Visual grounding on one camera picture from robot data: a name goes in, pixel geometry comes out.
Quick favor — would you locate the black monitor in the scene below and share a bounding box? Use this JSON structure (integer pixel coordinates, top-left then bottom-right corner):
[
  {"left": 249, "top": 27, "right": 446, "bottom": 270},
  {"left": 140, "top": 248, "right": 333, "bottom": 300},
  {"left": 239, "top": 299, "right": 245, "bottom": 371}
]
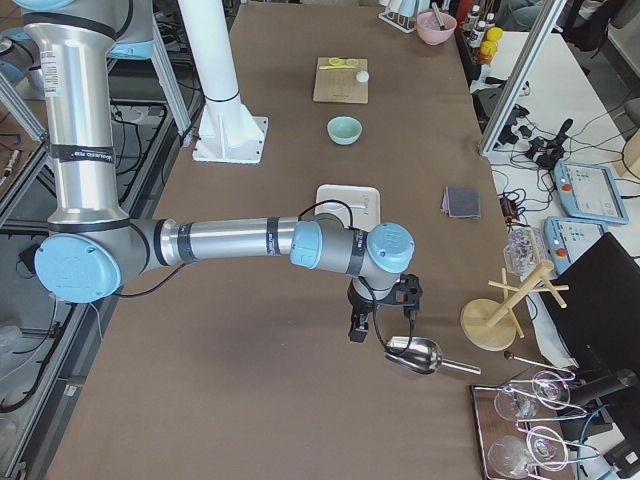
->
[{"left": 541, "top": 233, "right": 639, "bottom": 373}]

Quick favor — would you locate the wooden cutting board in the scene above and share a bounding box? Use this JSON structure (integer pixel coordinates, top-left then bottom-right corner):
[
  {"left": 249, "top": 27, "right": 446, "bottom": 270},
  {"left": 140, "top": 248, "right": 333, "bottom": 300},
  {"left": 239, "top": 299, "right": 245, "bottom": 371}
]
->
[{"left": 313, "top": 57, "right": 369, "bottom": 104}]

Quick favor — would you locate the aluminium frame post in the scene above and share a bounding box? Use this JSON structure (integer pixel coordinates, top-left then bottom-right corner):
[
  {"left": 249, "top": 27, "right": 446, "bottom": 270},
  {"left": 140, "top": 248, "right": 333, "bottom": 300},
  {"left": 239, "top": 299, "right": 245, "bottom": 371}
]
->
[{"left": 478, "top": 0, "right": 566, "bottom": 156}]

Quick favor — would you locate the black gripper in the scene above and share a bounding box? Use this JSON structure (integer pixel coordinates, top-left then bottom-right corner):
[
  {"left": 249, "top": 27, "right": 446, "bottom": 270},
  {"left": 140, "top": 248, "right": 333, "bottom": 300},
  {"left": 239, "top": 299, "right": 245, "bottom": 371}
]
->
[{"left": 347, "top": 279, "right": 394, "bottom": 343}]

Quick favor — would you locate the lower teach pendant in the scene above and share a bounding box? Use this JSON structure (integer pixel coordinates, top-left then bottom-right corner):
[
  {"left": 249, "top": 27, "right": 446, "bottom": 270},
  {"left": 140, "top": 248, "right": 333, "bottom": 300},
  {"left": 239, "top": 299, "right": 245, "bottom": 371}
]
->
[{"left": 544, "top": 216, "right": 608, "bottom": 275}]

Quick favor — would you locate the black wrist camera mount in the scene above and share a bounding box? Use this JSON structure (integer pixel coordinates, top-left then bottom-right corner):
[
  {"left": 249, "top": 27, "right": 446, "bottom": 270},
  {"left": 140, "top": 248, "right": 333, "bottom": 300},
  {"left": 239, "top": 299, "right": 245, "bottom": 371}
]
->
[{"left": 387, "top": 274, "right": 423, "bottom": 322}]

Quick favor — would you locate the wooden mug tree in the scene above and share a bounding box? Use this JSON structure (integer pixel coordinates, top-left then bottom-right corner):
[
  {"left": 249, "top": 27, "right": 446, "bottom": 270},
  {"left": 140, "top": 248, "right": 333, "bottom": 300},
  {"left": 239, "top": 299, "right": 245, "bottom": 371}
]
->
[{"left": 460, "top": 231, "right": 569, "bottom": 351}]

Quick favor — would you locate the white rectangular tray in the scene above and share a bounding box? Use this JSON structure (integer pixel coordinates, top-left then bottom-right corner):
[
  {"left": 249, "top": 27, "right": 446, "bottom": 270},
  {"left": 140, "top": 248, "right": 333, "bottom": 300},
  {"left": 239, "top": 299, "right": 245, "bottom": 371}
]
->
[{"left": 315, "top": 184, "right": 381, "bottom": 231}]

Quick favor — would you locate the folded grey purple cloth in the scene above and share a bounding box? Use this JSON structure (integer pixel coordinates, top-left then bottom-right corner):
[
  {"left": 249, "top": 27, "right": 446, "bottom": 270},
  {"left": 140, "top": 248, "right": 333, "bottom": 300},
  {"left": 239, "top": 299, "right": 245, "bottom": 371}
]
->
[{"left": 441, "top": 186, "right": 481, "bottom": 219}]

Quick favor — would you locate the lower wine glass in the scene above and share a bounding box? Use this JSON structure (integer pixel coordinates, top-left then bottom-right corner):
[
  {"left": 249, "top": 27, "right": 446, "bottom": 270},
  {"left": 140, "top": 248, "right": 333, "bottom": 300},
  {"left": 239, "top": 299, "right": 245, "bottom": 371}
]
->
[{"left": 487, "top": 426, "right": 569, "bottom": 479}]

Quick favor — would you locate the wine glass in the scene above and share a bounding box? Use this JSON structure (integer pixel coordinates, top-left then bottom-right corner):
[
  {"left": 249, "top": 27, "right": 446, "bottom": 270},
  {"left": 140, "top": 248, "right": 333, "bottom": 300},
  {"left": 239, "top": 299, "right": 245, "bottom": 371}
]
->
[
  {"left": 494, "top": 370, "right": 570, "bottom": 421},
  {"left": 487, "top": 426, "right": 569, "bottom": 479}
]

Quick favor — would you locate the teach pendant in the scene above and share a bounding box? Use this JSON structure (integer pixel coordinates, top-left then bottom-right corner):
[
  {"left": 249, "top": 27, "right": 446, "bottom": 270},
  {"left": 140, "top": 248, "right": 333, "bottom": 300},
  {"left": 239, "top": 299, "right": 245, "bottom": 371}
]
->
[
  {"left": 544, "top": 216, "right": 608, "bottom": 275},
  {"left": 553, "top": 160, "right": 629, "bottom": 225}
]

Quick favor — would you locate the white dish rack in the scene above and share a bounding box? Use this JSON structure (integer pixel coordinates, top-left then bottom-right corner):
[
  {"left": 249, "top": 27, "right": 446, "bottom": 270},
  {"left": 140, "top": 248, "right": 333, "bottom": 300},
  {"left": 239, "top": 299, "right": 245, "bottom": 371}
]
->
[{"left": 378, "top": 0, "right": 420, "bottom": 34}]

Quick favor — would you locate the metal scoop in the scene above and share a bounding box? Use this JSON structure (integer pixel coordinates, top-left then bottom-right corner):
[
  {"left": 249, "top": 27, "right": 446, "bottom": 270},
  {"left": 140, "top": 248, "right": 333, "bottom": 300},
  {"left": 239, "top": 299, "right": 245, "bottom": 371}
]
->
[{"left": 385, "top": 336, "right": 482, "bottom": 375}]

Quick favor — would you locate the upper teach pendant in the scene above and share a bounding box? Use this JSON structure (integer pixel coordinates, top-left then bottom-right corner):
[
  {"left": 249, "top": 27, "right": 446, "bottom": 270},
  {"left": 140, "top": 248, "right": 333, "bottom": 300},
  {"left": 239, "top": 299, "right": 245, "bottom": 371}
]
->
[{"left": 553, "top": 160, "right": 629, "bottom": 225}]

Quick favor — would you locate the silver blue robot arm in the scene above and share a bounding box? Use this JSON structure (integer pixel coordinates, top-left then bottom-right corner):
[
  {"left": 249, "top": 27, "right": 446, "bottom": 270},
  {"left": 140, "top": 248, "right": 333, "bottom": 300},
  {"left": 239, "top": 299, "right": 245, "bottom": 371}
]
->
[{"left": 21, "top": 1, "right": 422, "bottom": 342}]

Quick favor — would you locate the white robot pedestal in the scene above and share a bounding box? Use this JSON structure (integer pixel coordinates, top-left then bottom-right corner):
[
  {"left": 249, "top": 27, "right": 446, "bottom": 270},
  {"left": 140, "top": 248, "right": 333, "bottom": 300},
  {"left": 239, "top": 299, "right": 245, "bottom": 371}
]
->
[{"left": 179, "top": 0, "right": 268, "bottom": 165}]

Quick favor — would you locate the clear glass cup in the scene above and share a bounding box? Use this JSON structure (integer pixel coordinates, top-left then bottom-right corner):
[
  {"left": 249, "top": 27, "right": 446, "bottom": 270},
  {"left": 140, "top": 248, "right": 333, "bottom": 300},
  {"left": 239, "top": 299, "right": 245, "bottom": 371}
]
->
[{"left": 504, "top": 227, "right": 548, "bottom": 277}]

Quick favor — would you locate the pink bowl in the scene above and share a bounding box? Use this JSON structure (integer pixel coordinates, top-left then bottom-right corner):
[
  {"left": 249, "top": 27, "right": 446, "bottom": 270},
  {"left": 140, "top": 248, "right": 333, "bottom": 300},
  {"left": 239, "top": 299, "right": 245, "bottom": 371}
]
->
[{"left": 416, "top": 11, "right": 458, "bottom": 45}]

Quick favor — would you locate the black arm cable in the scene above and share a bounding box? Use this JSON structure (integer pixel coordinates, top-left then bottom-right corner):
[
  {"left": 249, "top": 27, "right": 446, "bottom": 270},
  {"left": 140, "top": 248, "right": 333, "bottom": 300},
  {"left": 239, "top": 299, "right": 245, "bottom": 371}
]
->
[{"left": 114, "top": 199, "right": 416, "bottom": 371}]

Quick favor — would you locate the upper wine glass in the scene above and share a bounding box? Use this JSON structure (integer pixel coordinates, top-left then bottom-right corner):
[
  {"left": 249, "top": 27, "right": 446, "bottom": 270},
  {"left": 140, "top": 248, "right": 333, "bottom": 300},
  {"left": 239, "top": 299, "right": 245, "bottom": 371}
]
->
[{"left": 494, "top": 370, "right": 570, "bottom": 421}]

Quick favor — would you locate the light green bowl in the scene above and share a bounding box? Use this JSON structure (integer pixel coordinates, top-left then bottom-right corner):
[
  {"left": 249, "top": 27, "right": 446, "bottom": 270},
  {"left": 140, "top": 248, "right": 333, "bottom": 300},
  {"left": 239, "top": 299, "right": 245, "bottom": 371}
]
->
[{"left": 326, "top": 116, "right": 363, "bottom": 146}]

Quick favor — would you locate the yellow lemon squeezer bottle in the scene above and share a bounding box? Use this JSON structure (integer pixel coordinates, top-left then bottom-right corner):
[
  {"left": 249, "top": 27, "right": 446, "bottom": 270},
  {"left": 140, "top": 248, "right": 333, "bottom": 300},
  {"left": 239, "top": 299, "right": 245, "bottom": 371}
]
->
[{"left": 478, "top": 27, "right": 504, "bottom": 64}]

